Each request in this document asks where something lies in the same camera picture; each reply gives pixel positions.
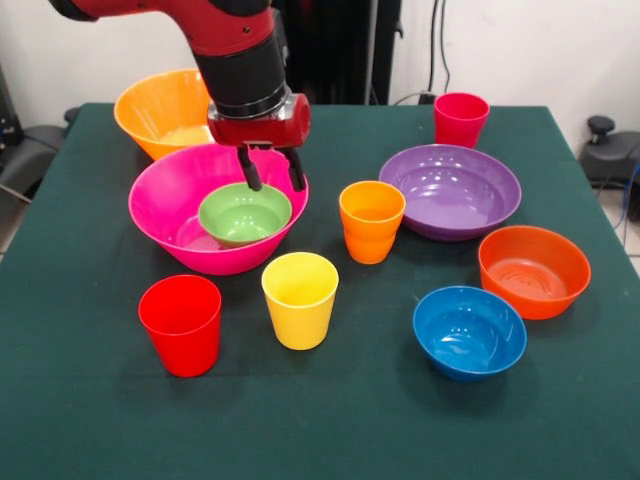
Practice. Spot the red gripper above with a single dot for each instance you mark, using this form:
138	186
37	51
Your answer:
260	132

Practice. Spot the stack of green bowls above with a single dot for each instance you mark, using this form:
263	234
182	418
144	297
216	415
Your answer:
245	220

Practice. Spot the orange cup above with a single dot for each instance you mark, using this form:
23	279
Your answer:
372	227
370	254

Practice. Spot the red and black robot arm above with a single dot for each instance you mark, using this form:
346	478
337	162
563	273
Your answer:
225	30

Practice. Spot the large pink bowl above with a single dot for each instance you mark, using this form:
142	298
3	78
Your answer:
165	210

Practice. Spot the large orange bowl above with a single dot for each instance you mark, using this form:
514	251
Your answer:
150	115

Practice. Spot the yellow cup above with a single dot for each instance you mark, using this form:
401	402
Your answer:
300	325

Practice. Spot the purple bowl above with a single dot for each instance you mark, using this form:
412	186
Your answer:
450	190

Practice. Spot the crimson cup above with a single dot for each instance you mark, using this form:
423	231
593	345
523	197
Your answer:
457	132

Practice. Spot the red cup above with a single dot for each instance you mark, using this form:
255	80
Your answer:
185	350

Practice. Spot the black machine base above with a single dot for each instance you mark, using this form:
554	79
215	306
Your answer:
30	150
610	160

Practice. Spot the dark green table cloth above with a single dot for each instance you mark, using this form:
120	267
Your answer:
320	425

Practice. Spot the blue bowl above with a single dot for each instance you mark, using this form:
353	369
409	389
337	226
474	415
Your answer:
470	367

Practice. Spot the orange-red bowl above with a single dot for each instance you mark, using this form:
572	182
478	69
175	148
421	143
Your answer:
530	305

